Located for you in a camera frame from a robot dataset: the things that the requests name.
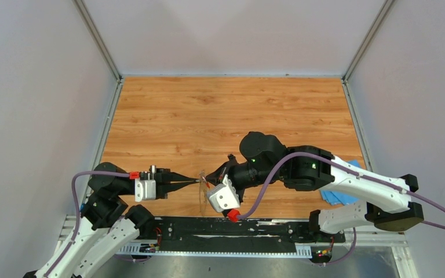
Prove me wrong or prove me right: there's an aluminium rail base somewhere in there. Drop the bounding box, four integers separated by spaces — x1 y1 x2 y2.
46 217 417 277

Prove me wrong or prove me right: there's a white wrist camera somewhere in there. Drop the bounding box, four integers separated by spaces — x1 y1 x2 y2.
134 178 156 203
206 174 240 213

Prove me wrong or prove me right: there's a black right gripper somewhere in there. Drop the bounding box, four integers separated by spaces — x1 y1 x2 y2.
203 155 282 196

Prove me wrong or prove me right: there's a metal key organizer plate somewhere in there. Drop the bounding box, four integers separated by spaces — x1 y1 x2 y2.
199 170 209 217

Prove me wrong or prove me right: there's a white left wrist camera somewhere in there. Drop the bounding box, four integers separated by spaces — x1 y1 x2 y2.
134 178 156 203

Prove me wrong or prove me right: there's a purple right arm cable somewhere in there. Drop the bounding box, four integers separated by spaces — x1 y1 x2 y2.
227 152 445 266

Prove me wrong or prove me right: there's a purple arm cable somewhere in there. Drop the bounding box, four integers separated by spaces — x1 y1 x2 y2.
227 152 445 266
43 170 141 278

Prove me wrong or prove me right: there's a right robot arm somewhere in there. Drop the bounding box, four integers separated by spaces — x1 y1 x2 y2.
204 131 424 242

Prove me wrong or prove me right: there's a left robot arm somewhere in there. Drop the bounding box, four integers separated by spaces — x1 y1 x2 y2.
25 162 199 277

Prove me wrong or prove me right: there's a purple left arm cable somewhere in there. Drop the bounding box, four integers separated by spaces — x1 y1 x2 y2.
43 170 141 278

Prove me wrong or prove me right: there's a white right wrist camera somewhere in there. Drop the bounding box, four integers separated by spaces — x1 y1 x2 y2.
206 174 240 213

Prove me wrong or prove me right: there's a blue cloth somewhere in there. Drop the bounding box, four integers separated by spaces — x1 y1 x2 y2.
319 159 363 206

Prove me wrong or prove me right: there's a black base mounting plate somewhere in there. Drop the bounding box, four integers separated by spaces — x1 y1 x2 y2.
139 217 345 253

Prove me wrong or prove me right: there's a silver key with red tag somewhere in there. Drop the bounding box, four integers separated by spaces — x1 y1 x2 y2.
201 176 210 189

